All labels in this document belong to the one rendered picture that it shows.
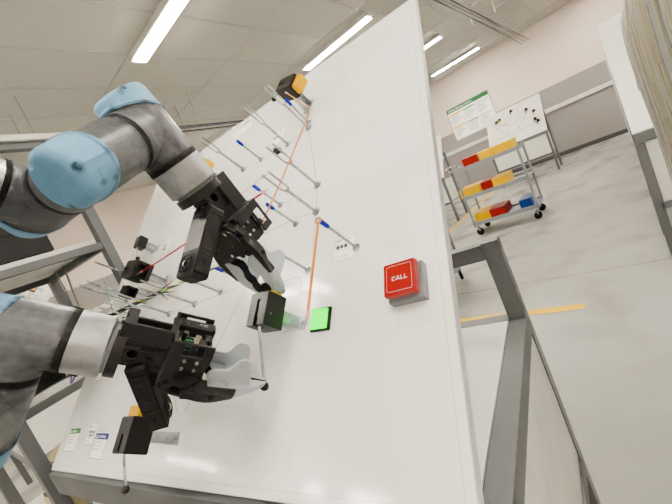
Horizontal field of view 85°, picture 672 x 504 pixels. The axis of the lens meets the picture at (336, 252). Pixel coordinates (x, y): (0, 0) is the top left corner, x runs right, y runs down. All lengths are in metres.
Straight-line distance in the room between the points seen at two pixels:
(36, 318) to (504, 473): 0.61
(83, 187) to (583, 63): 11.21
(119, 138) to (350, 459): 0.49
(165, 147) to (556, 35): 11.16
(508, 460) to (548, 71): 11.05
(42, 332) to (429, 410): 0.45
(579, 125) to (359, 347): 10.99
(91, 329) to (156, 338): 0.07
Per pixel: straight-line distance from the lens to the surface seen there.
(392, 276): 0.52
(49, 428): 3.76
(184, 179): 0.55
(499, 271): 0.93
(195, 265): 0.53
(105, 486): 1.09
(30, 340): 0.52
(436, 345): 0.50
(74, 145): 0.48
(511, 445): 0.65
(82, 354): 0.52
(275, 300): 0.61
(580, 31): 11.44
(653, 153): 3.07
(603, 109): 11.36
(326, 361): 0.59
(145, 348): 0.54
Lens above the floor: 1.22
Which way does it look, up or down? 7 degrees down
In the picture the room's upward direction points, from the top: 24 degrees counter-clockwise
